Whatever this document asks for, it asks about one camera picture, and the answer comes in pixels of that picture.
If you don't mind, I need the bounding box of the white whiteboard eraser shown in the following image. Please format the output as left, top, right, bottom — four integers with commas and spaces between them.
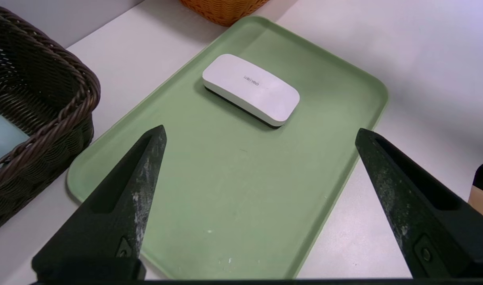
202, 54, 300, 129

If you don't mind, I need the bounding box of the blue-grey plastic cup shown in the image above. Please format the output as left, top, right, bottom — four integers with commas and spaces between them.
0, 115, 30, 165

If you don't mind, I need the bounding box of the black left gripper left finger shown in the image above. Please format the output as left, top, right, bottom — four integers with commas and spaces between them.
31, 125, 168, 279

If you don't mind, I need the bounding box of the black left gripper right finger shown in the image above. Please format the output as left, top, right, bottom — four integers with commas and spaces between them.
355, 128, 483, 279

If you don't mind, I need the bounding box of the dark brown wicker basket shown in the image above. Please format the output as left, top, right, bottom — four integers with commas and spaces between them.
0, 2, 102, 239

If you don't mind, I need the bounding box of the light green plastic tray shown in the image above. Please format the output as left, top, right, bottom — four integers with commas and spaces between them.
66, 16, 388, 281

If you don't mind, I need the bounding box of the orange wicker basket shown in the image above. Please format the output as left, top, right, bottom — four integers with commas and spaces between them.
180, 0, 270, 27

